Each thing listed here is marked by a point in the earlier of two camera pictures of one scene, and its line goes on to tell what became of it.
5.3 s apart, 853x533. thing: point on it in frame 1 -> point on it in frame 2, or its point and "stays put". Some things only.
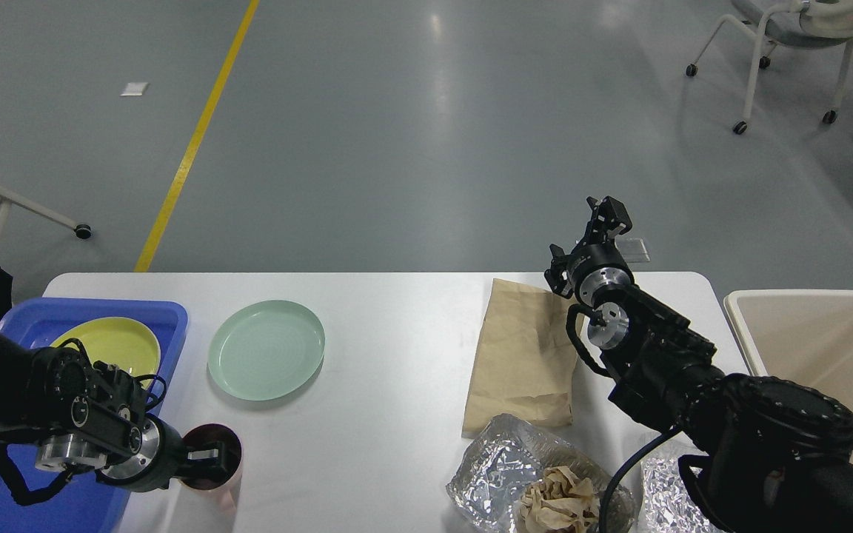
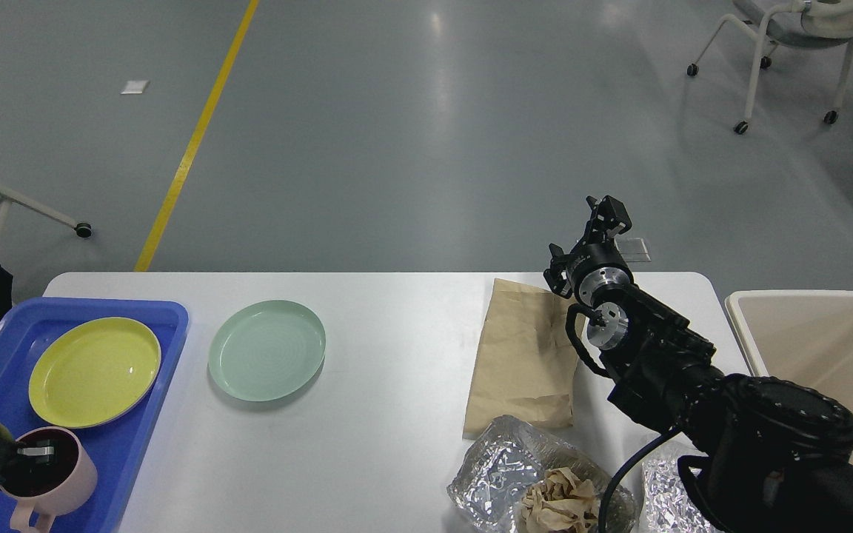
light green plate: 266,350 stays put
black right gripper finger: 610,218 stays put
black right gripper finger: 560,276 stays put
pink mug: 214,494 -> 51,474
